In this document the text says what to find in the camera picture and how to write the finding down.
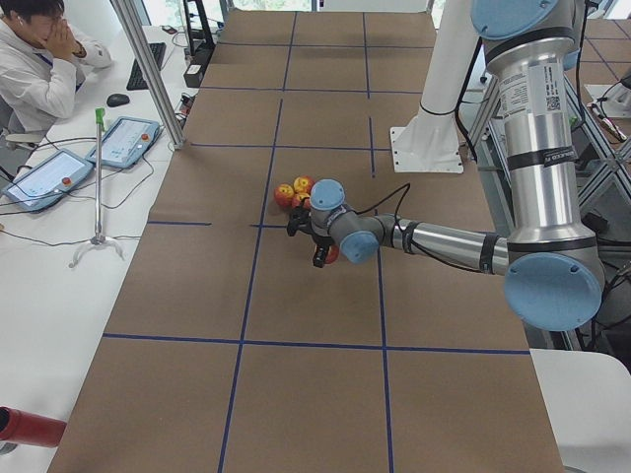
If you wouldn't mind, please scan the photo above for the near blue teach pendant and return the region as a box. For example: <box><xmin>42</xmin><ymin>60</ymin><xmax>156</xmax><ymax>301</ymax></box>
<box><xmin>1</xmin><ymin>149</ymin><xmax>94</xmax><ymax>212</ymax></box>

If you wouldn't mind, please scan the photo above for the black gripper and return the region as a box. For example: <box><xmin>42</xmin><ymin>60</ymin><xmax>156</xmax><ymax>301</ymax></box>
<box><xmin>286</xmin><ymin>206</ymin><xmax>331</xmax><ymax>268</ymax></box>

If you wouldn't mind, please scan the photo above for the far blue teach pendant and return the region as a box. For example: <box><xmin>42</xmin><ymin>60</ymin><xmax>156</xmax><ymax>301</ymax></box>
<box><xmin>96</xmin><ymin>116</ymin><xmax>161</xmax><ymax>169</ymax></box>

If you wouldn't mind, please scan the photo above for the red cylinder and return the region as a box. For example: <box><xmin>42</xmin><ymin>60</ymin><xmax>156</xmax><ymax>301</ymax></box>
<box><xmin>1</xmin><ymin>406</ymin><xmax>67</xmax><ymax>447</ymax></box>

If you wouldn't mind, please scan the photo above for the black keyboard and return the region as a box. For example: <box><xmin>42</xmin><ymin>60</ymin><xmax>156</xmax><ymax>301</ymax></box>
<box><xmin>125</xmin><ymin>41</ymin><xmax>168</xmax><ymax>92</ymax></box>

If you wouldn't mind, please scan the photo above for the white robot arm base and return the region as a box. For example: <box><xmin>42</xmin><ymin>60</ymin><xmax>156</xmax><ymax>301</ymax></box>
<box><xmin>390</xmin><ymin>0</ymin><xmax>480</xmax><ymax>173</ymax></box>

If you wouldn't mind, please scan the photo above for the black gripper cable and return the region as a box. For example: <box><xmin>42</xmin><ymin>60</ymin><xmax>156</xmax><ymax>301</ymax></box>
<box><xmin>352</xmin><ymin>182</ymin><xmax>489</xmax><ymax>275</ymax></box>

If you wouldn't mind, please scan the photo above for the person in white shirt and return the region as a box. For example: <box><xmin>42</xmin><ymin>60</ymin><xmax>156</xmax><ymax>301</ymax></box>
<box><xmin>1</xmin><ymin>0</ymin><xmax>112</xmax><ymax>132</ymax></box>

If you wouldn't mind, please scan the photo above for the red-yellow apple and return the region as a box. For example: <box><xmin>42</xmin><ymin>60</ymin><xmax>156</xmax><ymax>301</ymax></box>
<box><xmin>293</xmin><ymin>175</ymin><xmax>315</xmax><ymax>194</ymax></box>
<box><xmin>273</xmin><ymin>183</ymin><xmax>295</xmax><ymax>208</ymax></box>
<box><xmin>325</xmin><ymin>245</ymin><xmax>339</xmax><ymax>264</ymax></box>
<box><xmin>291</xmin><ymin>192</ymin><xmax>311</xmax><ymax>210</ymax></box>

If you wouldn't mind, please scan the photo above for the blue teach pendant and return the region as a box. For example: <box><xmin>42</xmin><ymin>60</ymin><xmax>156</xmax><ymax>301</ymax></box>
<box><xmin>1</xmin><ymin>149</ymin><xmax>94</xmax><ymax>212</ymax></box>
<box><xmin>96</xmin><ymin>116</ymin><xmax>161</xmax><ymax>169</ymax></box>

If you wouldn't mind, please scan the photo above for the metal stand with green tip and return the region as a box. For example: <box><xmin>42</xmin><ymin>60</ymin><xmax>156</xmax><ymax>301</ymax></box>
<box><xmin>68</xmin><ymin>107</ymin><xmax>124</xmax><ymax>269</ymax></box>

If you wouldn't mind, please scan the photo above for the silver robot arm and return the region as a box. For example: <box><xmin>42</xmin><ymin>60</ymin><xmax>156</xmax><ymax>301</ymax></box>
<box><xmin>287</xmin><ymin>1</ymin><xmax>605</xmax><ymax>332</ymax></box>

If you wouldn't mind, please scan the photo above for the black computer mouse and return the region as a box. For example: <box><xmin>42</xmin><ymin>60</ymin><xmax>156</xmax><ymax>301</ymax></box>
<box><xmin>106</xmin><ymin>94</ymin><xmax>130</xmax><ymax>107</ymax></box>

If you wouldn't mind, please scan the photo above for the aluminium frame post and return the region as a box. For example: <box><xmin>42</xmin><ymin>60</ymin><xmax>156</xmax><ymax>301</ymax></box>
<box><xmin>111</xmin><ymin>0</ymin><xmax>185</xmax><ymax>150</ymax></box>

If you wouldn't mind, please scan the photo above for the black box on desk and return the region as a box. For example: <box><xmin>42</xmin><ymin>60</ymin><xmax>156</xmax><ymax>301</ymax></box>
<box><xmin>183</xmin><ymin>64</ymin><xmax>206</xmax><ymax>89</ymax></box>

